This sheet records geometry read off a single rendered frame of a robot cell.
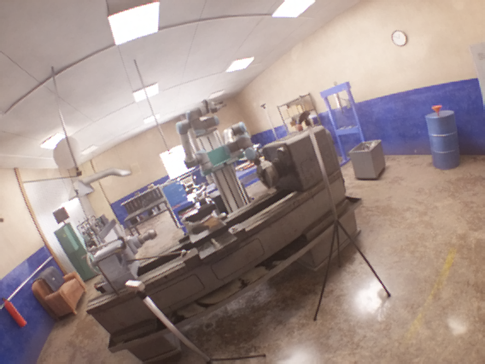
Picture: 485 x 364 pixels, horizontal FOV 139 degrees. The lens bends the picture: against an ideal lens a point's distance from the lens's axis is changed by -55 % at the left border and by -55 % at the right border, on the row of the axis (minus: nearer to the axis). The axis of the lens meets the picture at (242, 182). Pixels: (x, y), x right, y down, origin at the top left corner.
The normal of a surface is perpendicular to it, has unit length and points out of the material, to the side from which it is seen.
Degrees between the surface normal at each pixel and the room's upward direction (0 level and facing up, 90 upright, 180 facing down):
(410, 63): 90
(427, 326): 0
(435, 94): 90
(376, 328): 0
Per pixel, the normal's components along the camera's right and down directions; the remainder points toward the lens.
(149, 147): 0.37, 0.07
